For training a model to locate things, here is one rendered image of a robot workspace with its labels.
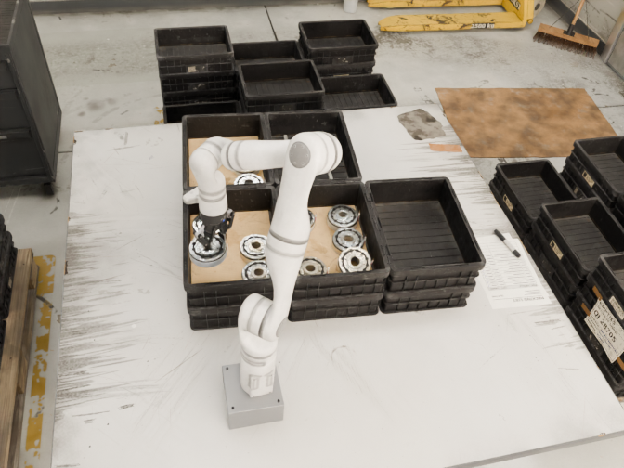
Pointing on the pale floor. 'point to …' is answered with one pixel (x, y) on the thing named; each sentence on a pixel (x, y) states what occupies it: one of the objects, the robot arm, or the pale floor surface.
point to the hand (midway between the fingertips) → (215, 241)
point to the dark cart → (26, 102)
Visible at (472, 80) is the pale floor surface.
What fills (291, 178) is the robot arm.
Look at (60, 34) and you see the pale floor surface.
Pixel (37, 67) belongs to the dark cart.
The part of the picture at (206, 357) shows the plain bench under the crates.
